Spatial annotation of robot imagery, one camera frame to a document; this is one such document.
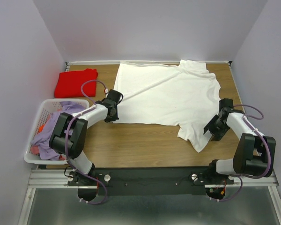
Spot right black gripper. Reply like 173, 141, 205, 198
203, 114, 231, 141

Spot white t-shirt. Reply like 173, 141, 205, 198
114, 60, 221, 152

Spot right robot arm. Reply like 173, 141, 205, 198
203, 98, 276, 184

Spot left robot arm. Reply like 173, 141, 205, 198
49, 90, 124, 185

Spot folded red t-shirt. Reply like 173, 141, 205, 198
54, 68, 98, 98

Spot white plastic laundry basket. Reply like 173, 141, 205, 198
24, 98, 89, 165

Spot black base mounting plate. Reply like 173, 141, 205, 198
67, 166, 234, 196

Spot lavender t-shirt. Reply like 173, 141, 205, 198
29, 99, 89, 161

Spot orange pink garment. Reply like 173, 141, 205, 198
30, 124, 65, 161

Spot aluminium rail frame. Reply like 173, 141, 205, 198
19, 166, 281, 225

